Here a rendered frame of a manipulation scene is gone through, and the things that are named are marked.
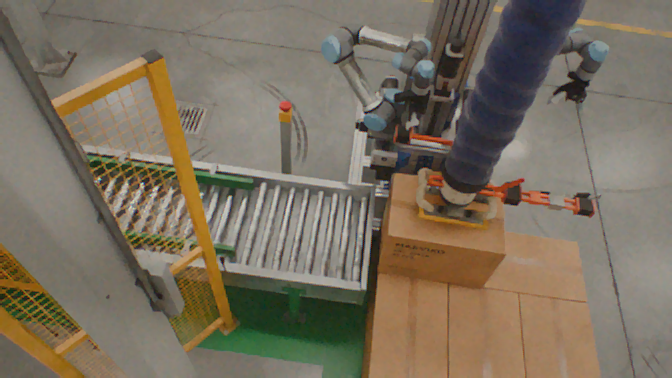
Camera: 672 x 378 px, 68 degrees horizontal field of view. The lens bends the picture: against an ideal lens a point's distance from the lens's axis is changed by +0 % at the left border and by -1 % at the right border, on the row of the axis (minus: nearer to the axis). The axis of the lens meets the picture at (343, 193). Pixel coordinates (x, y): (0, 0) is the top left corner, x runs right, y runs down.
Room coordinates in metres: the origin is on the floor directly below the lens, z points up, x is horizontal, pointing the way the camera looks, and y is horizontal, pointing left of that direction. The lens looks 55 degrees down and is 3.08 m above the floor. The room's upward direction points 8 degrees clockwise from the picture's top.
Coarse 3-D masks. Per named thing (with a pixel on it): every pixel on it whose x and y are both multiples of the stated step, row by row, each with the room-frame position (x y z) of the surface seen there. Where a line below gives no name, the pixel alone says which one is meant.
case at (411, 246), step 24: (408, 192) 1.59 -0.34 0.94; (384, 216) 1.64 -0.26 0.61; (408, 216) 1.44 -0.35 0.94; (504, 216) 1.52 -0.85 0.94; (384, 240) 1.38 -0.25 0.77; (408, 240) 1.31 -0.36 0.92; (432, 240) 1.32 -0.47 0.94; (456, 240) 1.34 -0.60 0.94; (480, 240) 1.35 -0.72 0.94; (504, 240) 1.38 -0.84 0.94; (384, 264) 1.31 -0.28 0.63; (408, 264) 1.31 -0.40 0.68; (432, 264) 1.30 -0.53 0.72; (456, 264) 1.30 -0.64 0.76; (480, 264) 1.30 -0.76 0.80
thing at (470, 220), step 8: (440, 208) 1.40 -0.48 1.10; (464, 208) 1.44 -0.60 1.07; (424, 216) 1.36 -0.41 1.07; (432, 216) 1.37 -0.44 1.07; (440, 216) 1.37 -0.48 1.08; (448, 216) 1.38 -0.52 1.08; (464, 216) 1.39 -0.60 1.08; (472, 216) 1.40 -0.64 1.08; (456, 224) 1.35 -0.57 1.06; (464, 224) 1.35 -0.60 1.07; (472, 224) 1.36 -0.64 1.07; (480, 224) 1.36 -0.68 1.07
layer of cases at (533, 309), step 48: (528, 240) 1.66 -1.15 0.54; (384, 288) 1.21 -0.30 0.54; (432, 288) 1.25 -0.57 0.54; (480, 288) 1.29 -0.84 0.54; (528, 288) 1.34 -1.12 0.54; (576, 288) 1.38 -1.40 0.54; (384, 336) 0.94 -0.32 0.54; (432, 336) 0.98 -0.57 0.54; (480, 336) 1.01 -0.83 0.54; (528, 336) 1.05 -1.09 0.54; (576, 336) 1.09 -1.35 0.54
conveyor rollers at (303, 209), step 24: (168, 192) 1.63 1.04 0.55; (216, 192) 1.68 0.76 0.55; (264, 192) 1.73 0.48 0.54; (144, 216) 1.45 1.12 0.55; (240, 216) 1.54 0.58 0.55; (288, 216) 1.59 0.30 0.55; (336, 216) 1.64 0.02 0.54; (360, 216) 1.66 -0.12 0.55; (216, 240) 1.36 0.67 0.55; (264, 240) 1.40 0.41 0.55; (312, 240) 1.44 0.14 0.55; (360, 240) 1.49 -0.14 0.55; (240, 264) 1.23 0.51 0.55; (264, 264) 1.26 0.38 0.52; (312, 264) 1.30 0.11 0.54; (360, 264) 1.34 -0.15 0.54
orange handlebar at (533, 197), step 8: (416, 136) 1.76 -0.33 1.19; (424, 136) 1.77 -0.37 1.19; (448, 144) 1.75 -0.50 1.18; (432, 176) 1.52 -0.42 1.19; (440, 176) 1.52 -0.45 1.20; (432, 184) 1.48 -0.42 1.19; (440, 184) 1.48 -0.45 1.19; (488, 184) 1.52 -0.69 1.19; (480, 192) 1.47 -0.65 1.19; (488, 192) 1.47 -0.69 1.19; (528, 192) 1.51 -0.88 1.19; (536, 192) 1.51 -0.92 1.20; (528, 200) 1.46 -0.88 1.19; (536, 200) 1.46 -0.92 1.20; (568, 200) 1.49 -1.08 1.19; (568, 208) 1.45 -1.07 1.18
